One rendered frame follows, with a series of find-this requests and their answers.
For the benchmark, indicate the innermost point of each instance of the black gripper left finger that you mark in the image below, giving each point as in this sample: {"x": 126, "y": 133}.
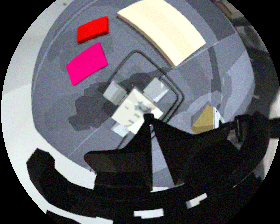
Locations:
{"x": 136, "y": 156}

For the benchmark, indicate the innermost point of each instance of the pink flat rectangular pad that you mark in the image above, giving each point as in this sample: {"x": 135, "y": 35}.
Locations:
{"x": 88, "y": 62}

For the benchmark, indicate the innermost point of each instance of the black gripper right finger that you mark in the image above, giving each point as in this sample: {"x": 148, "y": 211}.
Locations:
{"x": 179, "y": 147}

